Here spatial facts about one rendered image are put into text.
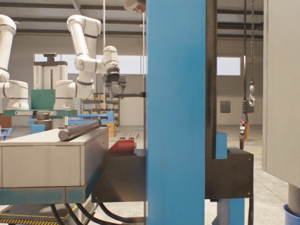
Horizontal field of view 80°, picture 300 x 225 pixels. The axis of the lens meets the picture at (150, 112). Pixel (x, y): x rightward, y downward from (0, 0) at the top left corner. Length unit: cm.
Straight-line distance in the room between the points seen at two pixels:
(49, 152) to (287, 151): 54
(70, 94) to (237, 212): 157
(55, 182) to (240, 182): 75
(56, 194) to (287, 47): 61
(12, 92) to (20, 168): 155
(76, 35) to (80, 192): 116
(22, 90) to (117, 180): 152
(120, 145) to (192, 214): 42
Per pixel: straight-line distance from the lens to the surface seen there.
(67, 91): 185
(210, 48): 78
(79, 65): 124
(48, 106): 209
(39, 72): 223
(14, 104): 211
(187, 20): 63
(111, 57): 118
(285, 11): 34
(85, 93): 188
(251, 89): 177
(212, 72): 76
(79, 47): 137
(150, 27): 60
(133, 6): 107
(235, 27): 1205
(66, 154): 57
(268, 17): 37
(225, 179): 92
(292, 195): 213
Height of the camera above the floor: 128
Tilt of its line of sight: 1 degrees down
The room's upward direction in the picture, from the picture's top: straight up
